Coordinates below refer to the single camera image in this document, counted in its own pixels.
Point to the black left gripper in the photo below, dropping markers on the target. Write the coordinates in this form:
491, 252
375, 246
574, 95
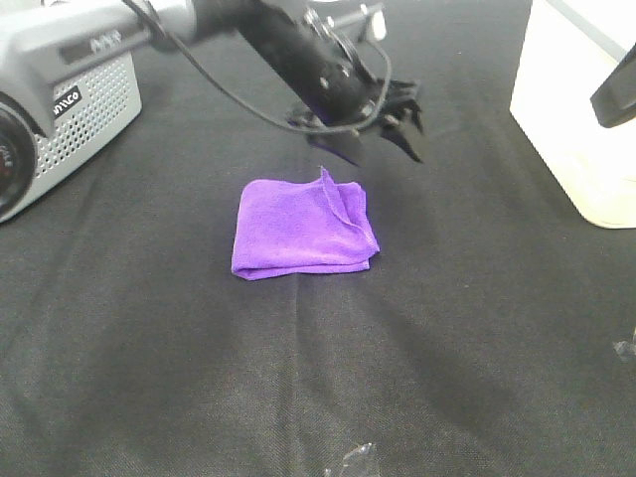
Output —
396, 110

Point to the purple microfiber towel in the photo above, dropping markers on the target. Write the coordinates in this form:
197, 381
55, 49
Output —
319, 227

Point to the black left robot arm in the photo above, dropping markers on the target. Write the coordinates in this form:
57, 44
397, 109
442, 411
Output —
316, 57

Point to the white plastic bin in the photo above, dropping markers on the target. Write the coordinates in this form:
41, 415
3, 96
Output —
570, 48

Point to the black table cloth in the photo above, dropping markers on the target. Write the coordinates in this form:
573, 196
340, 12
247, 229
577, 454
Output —
479, 342

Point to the grey perforated plastic basket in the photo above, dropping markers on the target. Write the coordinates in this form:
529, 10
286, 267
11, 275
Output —
90, 110

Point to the clear tape piece bottom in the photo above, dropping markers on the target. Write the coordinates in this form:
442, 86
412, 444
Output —
359, 462

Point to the clear tape piece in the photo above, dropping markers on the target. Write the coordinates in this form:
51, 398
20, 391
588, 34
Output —
359, 462
625, 350

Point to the clear tape piece right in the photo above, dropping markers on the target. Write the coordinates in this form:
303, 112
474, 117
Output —
625, 350

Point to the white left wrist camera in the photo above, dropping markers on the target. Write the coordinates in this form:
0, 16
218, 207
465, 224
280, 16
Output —
376, 28

